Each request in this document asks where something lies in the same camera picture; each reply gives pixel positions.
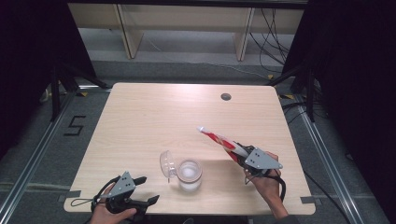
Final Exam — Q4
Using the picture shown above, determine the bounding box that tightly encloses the metal floor rail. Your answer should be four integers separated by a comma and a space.
295, 102, 358, 224
0, 91, 78, 217

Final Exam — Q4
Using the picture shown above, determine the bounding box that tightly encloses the person's left hand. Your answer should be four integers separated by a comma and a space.
89, 183, 138, 224

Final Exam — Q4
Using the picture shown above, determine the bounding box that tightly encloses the red and white sugar bag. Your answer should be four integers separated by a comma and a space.
196, 125, 250, 163

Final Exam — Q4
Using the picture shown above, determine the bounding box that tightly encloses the clear glass jar with lid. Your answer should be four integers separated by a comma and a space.
159, 149, 204, 192

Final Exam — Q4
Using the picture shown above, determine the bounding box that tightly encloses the light wooden shelf frame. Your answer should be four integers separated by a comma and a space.
68, 3, 304, 62

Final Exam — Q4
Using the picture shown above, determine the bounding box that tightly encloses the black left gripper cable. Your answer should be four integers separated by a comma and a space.
70, 175, 121, 213

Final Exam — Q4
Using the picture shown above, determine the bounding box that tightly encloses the black floor cable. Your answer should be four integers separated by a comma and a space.
303, 171, 353, 224

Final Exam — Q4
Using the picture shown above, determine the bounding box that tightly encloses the grey tape tab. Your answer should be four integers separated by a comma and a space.
300, 195, 318, 205
57, 189, 82, 203

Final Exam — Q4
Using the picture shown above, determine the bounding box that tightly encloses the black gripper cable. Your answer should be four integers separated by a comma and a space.
245, 172, 287, 202
70, 175, 121, 213

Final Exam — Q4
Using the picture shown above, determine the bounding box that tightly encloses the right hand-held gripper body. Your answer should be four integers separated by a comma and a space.
244, 147, 284, 176

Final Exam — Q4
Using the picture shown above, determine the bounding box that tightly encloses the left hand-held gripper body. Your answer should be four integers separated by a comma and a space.
100, 171, 139, 215

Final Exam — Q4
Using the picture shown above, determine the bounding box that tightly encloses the bundle of black hanging cables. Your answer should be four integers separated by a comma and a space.
248, 7, 292, 75

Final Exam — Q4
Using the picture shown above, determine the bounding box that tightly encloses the person's right hand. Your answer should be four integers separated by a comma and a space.
245, 151, 290, 220

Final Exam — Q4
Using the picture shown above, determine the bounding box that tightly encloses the black curtain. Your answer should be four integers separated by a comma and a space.
281, 0, 396, 217
0, 0, 98, 161

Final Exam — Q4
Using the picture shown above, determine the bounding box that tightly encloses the black metal stand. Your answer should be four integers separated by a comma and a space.
49, 62, 112, 122
265, 64, 318, 123

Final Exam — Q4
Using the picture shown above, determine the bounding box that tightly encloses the white sugar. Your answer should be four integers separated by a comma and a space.
180, 162, 200, 181

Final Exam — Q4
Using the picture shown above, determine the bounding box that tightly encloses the white floor cable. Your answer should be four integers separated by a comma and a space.
146, 36, 269, 79

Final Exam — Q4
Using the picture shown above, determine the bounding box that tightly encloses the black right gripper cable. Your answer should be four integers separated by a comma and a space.
245, 172, 287, 202

